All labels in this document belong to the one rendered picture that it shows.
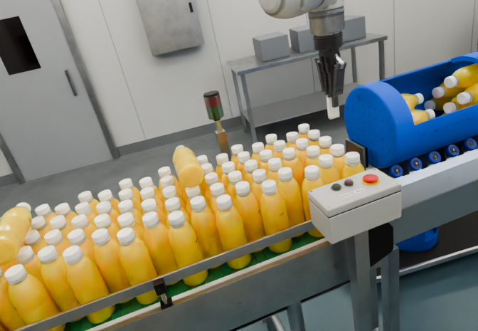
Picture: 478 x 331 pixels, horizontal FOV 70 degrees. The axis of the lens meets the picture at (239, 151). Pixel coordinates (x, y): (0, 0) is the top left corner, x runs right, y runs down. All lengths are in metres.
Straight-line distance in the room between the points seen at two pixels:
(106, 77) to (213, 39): 1.34
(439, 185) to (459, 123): 0.22
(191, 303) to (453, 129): 0.94
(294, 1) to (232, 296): 0.75
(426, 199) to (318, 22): 0.71
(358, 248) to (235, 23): 3.64
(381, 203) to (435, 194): 0.47
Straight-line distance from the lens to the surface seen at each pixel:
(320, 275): 1.09
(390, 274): 1.50
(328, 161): 1.00
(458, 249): 2.21
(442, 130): 1.24
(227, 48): 4.34
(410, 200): 1.28
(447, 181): 1.37
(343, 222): 0.86
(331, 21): 0.93
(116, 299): 0.97
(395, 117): 1.12
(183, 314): 1.01
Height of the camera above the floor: 1.58
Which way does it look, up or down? 24 degrees down
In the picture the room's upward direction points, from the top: 12 degrees counter-clockwise
